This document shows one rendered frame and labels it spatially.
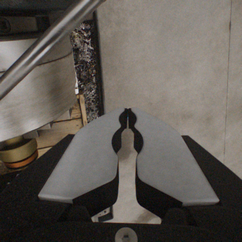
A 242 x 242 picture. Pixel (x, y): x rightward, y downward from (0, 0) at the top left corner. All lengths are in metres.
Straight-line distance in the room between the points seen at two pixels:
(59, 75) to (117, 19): 1.25
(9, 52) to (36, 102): 0.07
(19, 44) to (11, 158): 0.26
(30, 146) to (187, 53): 1.64
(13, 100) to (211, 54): 1.91
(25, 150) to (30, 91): 0.20
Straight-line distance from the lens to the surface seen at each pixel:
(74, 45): 0.91
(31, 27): 0.35
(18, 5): 0.26
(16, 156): 0.44
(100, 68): 0.91
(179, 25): 1.76
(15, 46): 0.26
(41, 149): 0.72
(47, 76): 0.28
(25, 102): 0.27
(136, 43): 1.58
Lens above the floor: 1.46
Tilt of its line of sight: 56 degrees down
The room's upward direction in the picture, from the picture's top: 148 degrees clockwise
